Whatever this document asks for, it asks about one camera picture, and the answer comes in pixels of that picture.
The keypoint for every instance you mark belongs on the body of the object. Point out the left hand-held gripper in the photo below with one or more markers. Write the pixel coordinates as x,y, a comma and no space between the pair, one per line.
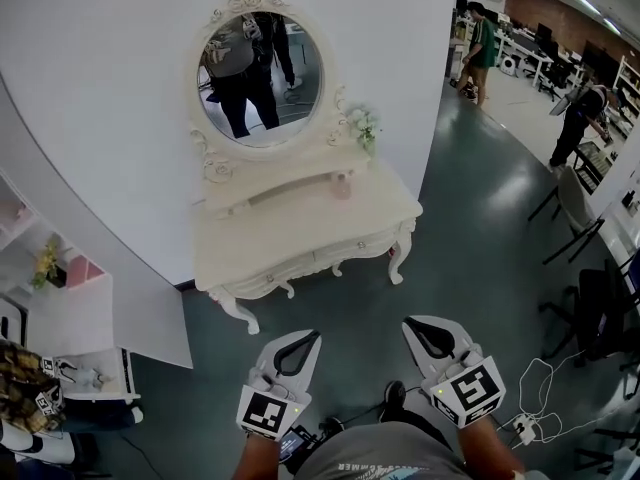
262,413

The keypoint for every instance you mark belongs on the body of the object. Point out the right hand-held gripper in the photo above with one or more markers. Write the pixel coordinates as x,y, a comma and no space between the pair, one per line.
472,388

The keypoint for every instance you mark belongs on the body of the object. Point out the person's right forearm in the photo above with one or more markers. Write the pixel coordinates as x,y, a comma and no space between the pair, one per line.
482,448

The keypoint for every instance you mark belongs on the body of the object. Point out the person's left forearm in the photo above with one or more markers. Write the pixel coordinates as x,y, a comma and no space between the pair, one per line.
255,455

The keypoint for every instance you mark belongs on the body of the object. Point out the cream dressing table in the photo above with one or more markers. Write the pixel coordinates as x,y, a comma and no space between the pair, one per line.
300,233

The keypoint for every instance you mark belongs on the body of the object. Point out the person's black shoe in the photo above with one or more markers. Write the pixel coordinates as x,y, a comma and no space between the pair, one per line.
334,424
394,398

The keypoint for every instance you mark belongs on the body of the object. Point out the person's black trousers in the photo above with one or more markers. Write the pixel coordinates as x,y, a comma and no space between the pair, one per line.
425,425

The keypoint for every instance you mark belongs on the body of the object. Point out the black waist device with screen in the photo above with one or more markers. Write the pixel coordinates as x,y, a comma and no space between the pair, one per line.
295,445

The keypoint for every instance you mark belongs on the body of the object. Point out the white power strip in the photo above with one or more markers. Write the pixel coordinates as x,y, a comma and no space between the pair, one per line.
522,428

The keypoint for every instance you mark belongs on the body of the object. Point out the person's grey t-shirt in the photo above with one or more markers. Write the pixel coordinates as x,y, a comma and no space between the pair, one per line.
380,455

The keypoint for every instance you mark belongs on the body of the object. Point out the black office chair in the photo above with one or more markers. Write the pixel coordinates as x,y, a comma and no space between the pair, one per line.
595,303

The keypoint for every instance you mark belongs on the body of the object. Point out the beige chair with black legs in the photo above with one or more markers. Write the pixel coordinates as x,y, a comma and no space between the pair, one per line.
575,208

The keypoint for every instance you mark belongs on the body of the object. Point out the white shelf unit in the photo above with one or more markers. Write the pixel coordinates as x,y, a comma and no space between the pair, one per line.
75,318

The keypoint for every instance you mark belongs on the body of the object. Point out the pink box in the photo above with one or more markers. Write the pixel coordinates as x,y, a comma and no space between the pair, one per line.
82,273

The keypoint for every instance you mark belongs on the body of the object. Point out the white artificial flower bouquet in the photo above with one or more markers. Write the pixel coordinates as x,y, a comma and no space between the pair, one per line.
364,125

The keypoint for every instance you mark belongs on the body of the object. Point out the black slatted chair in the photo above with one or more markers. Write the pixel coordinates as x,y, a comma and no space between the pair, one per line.
595,163

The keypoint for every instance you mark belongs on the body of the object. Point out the yellow potted flowers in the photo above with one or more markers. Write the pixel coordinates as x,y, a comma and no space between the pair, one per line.
47,263

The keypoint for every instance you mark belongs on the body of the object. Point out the round white appliance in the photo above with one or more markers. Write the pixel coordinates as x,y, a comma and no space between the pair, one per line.
509,65

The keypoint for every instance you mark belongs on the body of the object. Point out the round ornate cream mirror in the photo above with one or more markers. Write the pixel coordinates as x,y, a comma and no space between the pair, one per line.
260,68

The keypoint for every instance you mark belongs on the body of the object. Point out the white office desks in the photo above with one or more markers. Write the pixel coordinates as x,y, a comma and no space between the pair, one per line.
525,50

